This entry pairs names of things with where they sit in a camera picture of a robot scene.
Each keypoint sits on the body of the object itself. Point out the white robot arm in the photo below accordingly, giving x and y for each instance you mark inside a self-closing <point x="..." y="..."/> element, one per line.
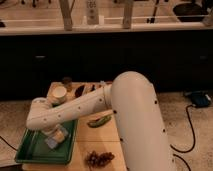
<point x="132" y="98"/>

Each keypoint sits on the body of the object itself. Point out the dark small vegetable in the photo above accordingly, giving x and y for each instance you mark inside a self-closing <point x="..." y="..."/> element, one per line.
<point x="93" y="88"/>

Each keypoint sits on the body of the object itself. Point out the right wooden post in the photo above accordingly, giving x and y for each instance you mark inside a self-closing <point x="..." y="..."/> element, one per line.
<point x="127" y="17"/>

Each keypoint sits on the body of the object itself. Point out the left wooden post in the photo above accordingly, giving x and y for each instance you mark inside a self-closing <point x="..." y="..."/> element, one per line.
<point x="66" y="14"/>

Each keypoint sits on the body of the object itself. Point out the wooden post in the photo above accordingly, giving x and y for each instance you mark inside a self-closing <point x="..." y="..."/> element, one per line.
<point x="127" y="17"/>
<point x="66" y="14"/>

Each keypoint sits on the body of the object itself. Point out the wooden table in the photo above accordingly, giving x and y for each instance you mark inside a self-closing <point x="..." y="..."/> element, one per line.
<point x="101" y="139"/>

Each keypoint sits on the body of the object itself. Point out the dark red eggplant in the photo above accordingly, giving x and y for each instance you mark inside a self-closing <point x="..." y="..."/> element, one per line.
<point x="79" y="91"/>

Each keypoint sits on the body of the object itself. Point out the black cabinet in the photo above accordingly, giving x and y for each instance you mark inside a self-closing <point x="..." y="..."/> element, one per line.
<point x="171" y="60"/>

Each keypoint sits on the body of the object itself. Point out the green plastic tray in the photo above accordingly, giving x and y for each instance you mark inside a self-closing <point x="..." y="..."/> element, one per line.
<point x="33" y="148"/>

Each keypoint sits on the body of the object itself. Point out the white cup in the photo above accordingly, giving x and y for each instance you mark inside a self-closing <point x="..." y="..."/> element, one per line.
<point x="59" y="95"/>

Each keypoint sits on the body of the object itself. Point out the black round chair base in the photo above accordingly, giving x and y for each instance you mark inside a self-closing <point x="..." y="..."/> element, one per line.
<point x="189" y="12"/>

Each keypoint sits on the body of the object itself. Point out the small brown jar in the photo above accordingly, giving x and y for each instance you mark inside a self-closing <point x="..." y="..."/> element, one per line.
<point x="67" y="82"/>

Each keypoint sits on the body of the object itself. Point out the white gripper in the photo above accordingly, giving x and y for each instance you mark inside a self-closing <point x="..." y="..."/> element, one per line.
<point x="53" y="130"/>

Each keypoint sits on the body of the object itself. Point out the bunch of dark grapes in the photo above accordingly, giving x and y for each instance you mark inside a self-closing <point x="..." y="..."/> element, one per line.
<point x="94" y="159"/>

